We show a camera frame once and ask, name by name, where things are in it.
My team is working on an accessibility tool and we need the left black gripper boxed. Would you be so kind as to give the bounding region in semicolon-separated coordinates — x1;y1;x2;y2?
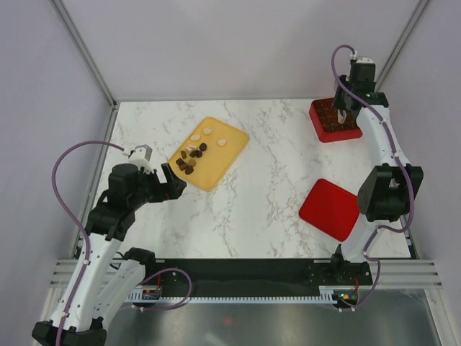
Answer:
128;163;186;210

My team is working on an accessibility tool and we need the white round chocolate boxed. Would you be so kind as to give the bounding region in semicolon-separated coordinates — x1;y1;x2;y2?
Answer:
202;128;212;136

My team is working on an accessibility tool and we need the white teardrop chocolate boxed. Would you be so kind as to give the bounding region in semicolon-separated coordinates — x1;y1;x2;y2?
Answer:
217;138;227;147

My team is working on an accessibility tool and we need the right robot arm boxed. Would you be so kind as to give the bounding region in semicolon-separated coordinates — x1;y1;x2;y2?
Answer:
329;75;424;285

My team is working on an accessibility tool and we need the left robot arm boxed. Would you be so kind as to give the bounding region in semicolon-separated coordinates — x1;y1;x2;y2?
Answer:
32;163;187;345

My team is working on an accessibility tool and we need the red chocolate box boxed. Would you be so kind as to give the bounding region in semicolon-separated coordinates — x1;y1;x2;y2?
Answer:
308;98;362;143

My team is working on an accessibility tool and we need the dark leaf oval chocolate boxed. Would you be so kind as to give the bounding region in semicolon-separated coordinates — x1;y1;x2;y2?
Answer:
184;167;194;175

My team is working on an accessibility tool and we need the yellow plastic tray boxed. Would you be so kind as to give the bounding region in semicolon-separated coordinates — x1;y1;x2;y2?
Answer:
169;117;249;191

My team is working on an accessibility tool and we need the red box lid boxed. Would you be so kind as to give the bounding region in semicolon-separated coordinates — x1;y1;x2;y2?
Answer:
298;179;359;242

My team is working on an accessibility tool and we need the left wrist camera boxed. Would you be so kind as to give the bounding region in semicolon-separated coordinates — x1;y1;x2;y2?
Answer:
127;144;153;174

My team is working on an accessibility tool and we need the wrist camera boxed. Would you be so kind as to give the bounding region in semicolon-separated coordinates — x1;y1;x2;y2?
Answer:
127;144;153;174
349;57;376;84

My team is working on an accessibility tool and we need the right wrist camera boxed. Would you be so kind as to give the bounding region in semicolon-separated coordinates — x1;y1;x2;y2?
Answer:
349;57;376;84

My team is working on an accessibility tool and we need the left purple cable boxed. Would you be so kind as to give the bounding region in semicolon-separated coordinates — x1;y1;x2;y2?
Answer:
51;140;127;346

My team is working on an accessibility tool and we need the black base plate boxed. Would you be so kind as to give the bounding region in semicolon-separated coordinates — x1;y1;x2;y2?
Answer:
146;258;372;298

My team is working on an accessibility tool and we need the right aluminium frame post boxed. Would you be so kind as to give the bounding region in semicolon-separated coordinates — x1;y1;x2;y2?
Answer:
376;0;431;90

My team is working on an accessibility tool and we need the aluminium frame post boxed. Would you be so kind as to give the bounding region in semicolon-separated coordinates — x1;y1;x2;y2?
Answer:
49;0;117;109
376;0;431;90

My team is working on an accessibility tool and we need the left aluminium frame post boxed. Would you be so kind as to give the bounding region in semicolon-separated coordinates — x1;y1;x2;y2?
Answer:
49;0;117;109

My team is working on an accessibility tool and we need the white cable duct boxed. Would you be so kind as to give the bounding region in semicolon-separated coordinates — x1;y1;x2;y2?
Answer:
125;288;359;305

